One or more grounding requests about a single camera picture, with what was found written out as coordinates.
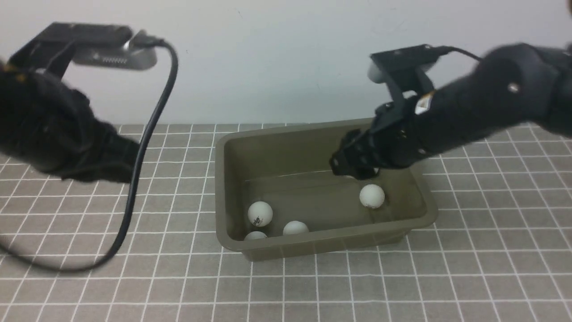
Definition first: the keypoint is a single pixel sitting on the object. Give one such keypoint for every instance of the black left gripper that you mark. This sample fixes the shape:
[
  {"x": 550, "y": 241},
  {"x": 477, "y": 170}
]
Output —
[{"x": 84, "y": 148}]

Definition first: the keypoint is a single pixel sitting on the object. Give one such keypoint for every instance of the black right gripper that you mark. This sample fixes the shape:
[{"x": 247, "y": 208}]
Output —
[{"x": 397, "y": 138}]

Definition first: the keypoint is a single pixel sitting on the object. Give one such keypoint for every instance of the white ball with logo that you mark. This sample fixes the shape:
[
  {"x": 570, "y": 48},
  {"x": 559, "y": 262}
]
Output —
[{"x": 260, "y": 214}]

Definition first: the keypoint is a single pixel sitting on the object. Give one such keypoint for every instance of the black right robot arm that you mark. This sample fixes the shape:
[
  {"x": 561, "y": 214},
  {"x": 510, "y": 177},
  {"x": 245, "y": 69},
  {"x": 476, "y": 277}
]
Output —
[{"x": 510, "y": 85}]

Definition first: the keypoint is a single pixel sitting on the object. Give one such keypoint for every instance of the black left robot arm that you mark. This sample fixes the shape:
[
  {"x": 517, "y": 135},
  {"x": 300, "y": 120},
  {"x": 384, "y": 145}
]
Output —
[{"x": 28, "y": 101}]

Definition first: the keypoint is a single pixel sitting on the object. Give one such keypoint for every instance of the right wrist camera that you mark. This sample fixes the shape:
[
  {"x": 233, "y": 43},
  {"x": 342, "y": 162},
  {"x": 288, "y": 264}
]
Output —
[{"x": 405, "y": 70}]

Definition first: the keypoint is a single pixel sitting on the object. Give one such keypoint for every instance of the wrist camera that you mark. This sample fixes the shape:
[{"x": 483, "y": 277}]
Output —
[
  {"x": 92, "y": 45},
  {"x": 405, "y": 70}
]

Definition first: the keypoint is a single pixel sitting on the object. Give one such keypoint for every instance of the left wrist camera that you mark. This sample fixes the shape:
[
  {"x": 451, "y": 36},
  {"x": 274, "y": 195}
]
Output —
[{"x": 92, "y": 45}]

